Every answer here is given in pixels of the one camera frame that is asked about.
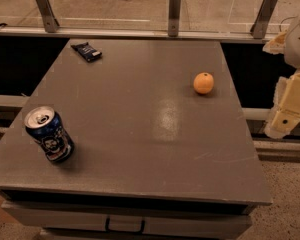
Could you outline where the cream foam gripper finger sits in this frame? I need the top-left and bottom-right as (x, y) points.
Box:
(264, 109), (300, 139)
(262, 31), (287, 55)

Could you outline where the orange fruit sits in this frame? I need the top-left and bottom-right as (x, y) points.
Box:
(193, 72), (214, 94)

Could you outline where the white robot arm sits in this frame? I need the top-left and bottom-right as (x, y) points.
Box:
(263, 13), (300, 139)

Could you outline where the dark blue rxbar wrapper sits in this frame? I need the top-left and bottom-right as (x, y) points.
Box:
(72, 42), (102, 63)

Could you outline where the blue soda can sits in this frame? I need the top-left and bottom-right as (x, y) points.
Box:
(24, 106), (74, 163)

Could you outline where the grey drawer cabinet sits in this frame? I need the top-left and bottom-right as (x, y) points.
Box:
(0, 190), (258, 240)

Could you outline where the right metal railing bracket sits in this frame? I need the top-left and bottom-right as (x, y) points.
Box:
(250, 0), (278, 39)

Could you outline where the metal window rail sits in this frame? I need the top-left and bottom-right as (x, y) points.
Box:
(0, 26), (276, 44)

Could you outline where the black drawer handle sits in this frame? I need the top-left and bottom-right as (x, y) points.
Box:
(104, 216), (146, 234)

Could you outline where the left metal railing bracket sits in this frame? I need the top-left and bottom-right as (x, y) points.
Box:
(35, 0), (60, 33)

